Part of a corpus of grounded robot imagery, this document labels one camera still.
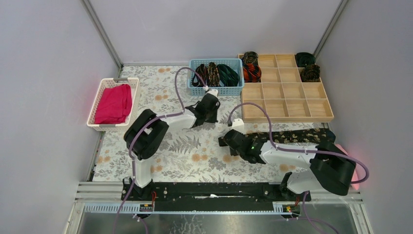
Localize grey slotted cable duct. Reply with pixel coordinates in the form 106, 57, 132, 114
83, 203, 293, 215

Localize brown patterned tie in basket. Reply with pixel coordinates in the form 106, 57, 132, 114
207, 62, 220, 87

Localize red folded cloth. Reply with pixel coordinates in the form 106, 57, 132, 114
94, 84, 132, 124

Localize rolled orange black tie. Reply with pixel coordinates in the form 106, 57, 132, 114
243, 63, 262, 83

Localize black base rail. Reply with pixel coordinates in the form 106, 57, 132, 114
121, 178, 311, 212

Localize dark green tie in basket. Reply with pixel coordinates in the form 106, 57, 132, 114
217, 64, 239, 87

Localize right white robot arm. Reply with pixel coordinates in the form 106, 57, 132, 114
218, 130, 356, 201

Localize pink cloth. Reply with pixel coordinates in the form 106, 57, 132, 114
335, 143, 360, 191

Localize dark floral necktie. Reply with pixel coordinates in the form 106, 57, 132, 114
218, 128, 336, 148

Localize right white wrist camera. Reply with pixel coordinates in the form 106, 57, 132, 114
227, 118, 245, 134

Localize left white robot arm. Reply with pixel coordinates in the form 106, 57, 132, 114
124, 89, 220, 200

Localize wooden compartment tray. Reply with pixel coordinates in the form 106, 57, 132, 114
241, 54, 334, 123

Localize blue plastic basket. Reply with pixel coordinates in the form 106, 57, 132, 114
188, 58, 244, 96

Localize rolled dark striped tie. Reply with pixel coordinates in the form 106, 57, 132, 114
241, 51, 259, 65

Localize brown striped tie in basket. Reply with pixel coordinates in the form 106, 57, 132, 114
191, 64, 208, 87

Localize white plastic basket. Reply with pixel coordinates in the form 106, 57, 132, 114
86, 78, 141, 131

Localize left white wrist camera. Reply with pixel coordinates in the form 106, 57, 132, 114
203, 86, 219, 97

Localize rolled olive patterned tie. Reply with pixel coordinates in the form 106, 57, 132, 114
300, 64, 320, 82

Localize rolled dark green tie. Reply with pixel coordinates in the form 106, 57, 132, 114
295, 52, 316, 67

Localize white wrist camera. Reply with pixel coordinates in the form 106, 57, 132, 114
203, 86, 219, 97
227, 118, 245, 134

